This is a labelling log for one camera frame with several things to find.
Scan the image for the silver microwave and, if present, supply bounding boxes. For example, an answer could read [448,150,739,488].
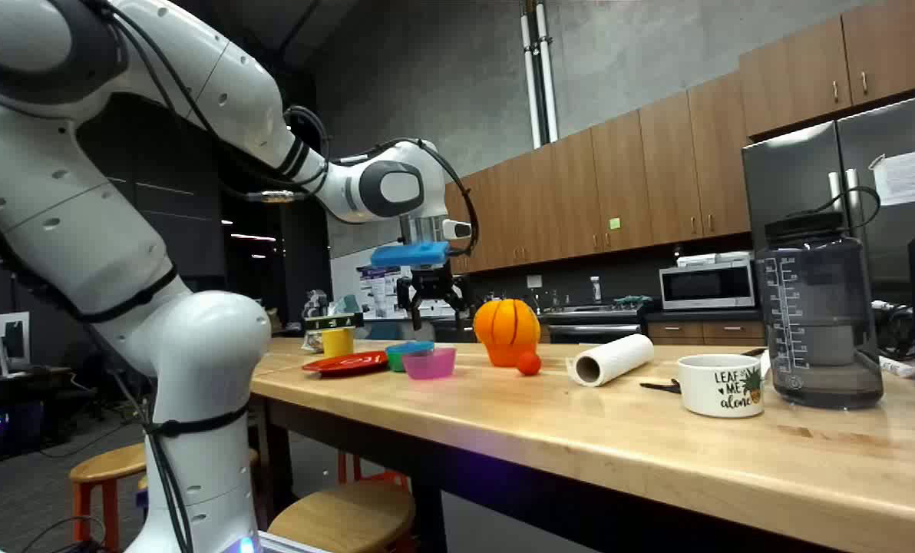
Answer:
[657,258,754,310]

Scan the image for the orange-legged wooden stool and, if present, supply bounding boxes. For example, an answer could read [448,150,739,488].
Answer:
[69,441,144,553]

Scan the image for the stainless steel refrigerator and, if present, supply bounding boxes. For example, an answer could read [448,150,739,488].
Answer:
[744,95,915,357]

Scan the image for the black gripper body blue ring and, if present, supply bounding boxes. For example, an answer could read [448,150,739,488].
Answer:
[371,219,477,305]

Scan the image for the teal plastic bowl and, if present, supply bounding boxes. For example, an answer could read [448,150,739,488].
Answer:
[387,341,434,372]

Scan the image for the small red ball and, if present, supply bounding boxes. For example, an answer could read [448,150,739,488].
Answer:
[515,354,545,379]

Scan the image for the wooden round stool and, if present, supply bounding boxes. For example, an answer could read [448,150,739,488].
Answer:
[268,481,416,553]

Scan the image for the yellow cup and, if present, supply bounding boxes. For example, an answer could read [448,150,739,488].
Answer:
[318,325,354,357]

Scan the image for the white poster board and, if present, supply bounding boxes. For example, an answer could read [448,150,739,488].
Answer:
[333,250,405,318]

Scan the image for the black handled utensil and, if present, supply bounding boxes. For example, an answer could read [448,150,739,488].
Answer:
[638,379,681,393]

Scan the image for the pink plastic bowl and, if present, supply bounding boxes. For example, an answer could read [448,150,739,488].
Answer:
[401,347,458,381]

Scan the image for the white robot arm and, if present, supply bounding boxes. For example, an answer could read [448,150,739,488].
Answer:
[0,0,458,553]

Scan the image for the white ceramic mug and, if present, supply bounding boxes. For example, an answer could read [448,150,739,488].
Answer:
[676,354,764,416]

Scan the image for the red orange plate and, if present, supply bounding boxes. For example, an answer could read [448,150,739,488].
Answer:
[301,350,387,379]

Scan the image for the wooden upper cabinets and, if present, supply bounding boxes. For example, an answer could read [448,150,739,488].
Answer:
[458,0,915,273]

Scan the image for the white paper towel roll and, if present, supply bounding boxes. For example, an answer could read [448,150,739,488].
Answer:
[570,333,654,388]

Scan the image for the orange pumpkin-shaped object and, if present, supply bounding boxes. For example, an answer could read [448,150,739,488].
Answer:
[472,299,542,368]

